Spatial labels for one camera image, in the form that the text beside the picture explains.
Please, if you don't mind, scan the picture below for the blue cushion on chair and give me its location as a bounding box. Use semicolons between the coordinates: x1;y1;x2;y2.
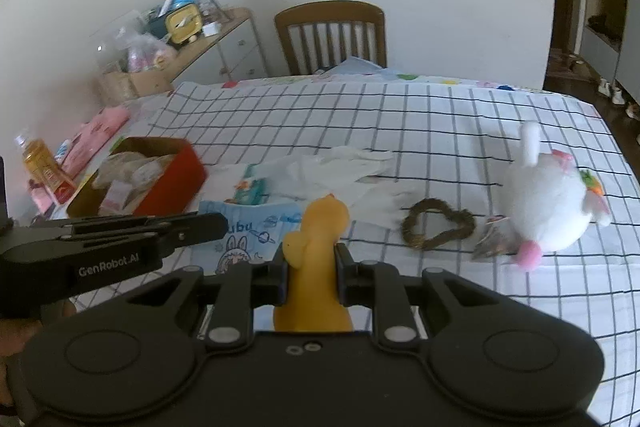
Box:
324;56;383;75

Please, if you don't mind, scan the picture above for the small white box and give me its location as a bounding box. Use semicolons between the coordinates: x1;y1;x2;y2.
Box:
202;22;221;37

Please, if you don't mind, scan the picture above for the wooden sideboard cabinet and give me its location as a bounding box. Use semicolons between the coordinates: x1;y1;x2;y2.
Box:
163;8;269;87

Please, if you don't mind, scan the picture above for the amber drink bottle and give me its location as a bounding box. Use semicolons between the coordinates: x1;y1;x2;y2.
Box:
14;131;76;206

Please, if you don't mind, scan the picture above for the brown heart-shaped wreath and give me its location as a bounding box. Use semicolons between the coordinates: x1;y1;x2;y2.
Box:
400;198;475;251

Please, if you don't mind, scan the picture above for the yellow alarm clock toy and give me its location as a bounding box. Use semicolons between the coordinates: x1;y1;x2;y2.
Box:
165;3;203;46

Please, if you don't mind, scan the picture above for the clear bag with pink items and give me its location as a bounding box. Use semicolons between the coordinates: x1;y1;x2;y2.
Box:
115;27;177;72

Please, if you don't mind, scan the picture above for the pink folded cloth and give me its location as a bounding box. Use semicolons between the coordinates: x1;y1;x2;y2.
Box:
27;105;132;214

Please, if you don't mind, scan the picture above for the blue cartoon plastic bag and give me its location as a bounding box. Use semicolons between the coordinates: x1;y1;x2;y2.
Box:
191;200;302;275

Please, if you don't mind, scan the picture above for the wooden dining chair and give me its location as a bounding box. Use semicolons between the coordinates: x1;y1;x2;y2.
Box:
274;0;387;75

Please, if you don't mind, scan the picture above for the person's right hand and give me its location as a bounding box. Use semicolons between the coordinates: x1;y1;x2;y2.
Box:
0;320;42;407

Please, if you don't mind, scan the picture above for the white tissue cloth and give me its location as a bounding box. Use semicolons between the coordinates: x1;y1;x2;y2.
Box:
198;146;421;229

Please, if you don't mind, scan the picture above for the white plush bunny toy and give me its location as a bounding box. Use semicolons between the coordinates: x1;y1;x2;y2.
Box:
501;121;612;271

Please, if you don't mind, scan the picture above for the white black grid tablecloth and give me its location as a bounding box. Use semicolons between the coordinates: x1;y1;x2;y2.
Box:
69;78;640;427

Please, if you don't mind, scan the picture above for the cardboard box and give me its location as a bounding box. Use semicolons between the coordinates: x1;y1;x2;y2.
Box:
98;69;172;106

